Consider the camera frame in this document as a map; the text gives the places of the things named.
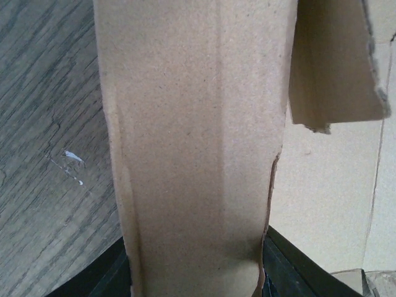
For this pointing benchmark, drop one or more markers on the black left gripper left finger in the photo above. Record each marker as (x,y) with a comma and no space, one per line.
(107,275)

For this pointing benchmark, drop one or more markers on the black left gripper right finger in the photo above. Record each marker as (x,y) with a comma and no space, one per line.
(292,273)

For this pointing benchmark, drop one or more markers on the cardboard box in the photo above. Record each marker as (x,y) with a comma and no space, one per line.
(195,95)

